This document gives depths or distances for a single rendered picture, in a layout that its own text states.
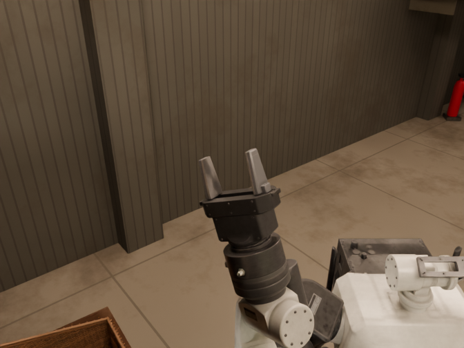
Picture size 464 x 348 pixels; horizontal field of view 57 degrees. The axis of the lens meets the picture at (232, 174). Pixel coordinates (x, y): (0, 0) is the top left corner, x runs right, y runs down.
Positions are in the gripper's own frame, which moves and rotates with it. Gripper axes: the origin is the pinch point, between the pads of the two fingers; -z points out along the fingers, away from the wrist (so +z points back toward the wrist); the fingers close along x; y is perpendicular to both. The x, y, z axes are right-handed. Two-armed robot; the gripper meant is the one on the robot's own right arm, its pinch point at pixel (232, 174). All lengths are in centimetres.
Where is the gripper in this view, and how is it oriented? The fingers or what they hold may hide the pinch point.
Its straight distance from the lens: 61.7
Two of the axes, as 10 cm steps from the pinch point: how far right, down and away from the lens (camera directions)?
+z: 2.6, 9.5, 1.9
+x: 8.2, -1.2, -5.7
